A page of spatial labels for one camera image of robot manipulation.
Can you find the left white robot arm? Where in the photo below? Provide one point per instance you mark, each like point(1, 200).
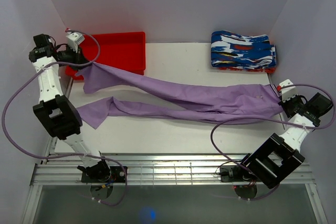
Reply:
point(54, 111)

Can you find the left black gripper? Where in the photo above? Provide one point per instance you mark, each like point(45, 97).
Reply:
point(79, 56)

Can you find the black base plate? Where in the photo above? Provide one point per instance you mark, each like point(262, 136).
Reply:
point(113, 174)
point(234, 173)

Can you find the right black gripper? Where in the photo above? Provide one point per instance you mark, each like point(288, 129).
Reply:
point(284, 104)

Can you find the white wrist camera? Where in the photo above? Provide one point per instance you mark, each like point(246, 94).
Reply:
point(287, 90)
point(74, 39)

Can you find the red folded trousers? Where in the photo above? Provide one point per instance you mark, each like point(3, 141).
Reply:
point(269, 70)

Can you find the purple trousers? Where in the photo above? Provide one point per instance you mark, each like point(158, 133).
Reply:
point(239, 104)

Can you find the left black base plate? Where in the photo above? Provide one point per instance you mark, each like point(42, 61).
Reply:
point(113, 174)

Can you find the red plastic tray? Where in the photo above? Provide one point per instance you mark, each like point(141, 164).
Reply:
point(124, 51)

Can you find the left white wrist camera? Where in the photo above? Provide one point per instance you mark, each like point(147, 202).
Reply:
point(74, 39)

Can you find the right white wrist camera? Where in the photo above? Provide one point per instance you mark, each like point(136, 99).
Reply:
point(287, 90)

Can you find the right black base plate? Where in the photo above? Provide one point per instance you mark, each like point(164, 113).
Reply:
point(234, 173)

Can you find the blue patterned folded trousers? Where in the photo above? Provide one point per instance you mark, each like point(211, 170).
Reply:
point(229, 49)

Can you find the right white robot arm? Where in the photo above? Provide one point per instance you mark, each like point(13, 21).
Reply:
point(280, 155)

